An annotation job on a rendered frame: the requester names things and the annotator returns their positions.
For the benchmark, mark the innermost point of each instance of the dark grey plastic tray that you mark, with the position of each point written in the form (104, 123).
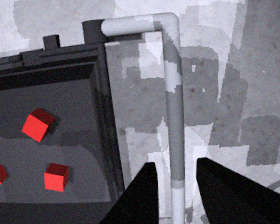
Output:
(72, 84)

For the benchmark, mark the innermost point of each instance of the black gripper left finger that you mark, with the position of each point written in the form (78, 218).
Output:
(139, 203)

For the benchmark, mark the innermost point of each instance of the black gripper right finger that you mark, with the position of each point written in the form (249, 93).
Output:
(230, 198)

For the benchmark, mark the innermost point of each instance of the small red block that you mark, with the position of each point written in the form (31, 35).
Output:
(3, 173)
(56, 177)
(38, 124)

